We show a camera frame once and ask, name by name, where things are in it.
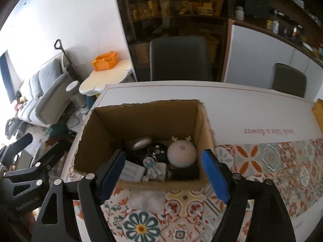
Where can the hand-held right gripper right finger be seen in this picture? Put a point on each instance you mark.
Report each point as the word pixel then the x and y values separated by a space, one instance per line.
pixel 216 180

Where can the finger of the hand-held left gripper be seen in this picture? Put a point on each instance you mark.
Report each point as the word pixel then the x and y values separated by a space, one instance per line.
pixel 56 151
pixel 21 145

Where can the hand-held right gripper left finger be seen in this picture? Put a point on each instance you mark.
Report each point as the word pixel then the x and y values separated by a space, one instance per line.
pixel 112 177

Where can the white battery case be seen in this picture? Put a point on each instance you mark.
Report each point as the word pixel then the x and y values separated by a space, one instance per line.
pixel 132 172

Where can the black rectangular remote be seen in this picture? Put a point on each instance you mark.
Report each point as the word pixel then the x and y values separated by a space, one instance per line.
pixel 186 173

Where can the brown cardboard box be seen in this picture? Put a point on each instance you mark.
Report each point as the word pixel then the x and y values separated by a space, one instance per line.
pixel 96 143

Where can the small blue white figure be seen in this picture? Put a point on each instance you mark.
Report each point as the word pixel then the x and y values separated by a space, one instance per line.
pixel 154 169

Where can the pink round night lamp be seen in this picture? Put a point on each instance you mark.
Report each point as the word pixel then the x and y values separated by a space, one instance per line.
pixel 181 153

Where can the silver oval gadget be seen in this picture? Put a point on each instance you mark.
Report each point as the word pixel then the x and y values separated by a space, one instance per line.
pixel 141 143

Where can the black round gadget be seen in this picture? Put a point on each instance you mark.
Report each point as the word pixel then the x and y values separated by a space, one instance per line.
pixel 156 152

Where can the black floor bag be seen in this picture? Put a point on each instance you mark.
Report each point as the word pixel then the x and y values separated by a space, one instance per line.
pixel 14 128

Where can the teal green bag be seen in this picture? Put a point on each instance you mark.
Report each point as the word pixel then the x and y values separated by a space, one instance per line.
pixel 58 130

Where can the clear plastic bag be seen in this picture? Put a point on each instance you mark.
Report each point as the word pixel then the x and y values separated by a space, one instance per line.
pixel 147 200

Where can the small plush toys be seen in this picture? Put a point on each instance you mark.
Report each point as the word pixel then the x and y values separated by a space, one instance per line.
pixel 20 100

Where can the grey sofa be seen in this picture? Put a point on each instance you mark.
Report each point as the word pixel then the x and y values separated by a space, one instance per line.
pixel 43 90

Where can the white cylindrical fan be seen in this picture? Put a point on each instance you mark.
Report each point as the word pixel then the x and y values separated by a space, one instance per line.
pixel 75 93

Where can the dark blue curtain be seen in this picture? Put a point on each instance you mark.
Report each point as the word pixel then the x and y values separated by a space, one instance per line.
pixel 6 78

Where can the black upright vacuum cleaner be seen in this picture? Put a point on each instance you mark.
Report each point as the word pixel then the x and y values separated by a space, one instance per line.
pixel 72 68

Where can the cream flower-shaped table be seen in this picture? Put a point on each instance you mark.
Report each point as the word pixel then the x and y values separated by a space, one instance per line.
pixel 106 80

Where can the orange plastic crate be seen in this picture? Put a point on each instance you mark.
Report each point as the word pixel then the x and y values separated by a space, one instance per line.
pixel 104 61

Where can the woven wicker box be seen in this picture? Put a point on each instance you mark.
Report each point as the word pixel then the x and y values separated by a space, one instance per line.
pixel 318 116

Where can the dark grey narrow chair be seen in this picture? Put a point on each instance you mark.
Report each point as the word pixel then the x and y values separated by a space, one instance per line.
pixel 287 79

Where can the dark grey wide chair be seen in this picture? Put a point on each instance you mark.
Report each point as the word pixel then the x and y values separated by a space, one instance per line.
pixel 180 58

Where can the yellow plastic bin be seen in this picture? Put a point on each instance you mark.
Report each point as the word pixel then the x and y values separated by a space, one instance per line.
pixel 213 49

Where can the dark glass-door cabinet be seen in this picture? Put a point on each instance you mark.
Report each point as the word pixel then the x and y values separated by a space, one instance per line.
pixel 171 20

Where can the white jar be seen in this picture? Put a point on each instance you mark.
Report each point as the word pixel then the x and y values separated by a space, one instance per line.
pixel 239 13

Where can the black box on shelf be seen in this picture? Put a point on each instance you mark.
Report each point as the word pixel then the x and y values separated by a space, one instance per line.
pixel 257 2

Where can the brown wooden wall shelf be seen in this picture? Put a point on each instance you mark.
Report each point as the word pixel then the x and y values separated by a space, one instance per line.
pixel 290 12

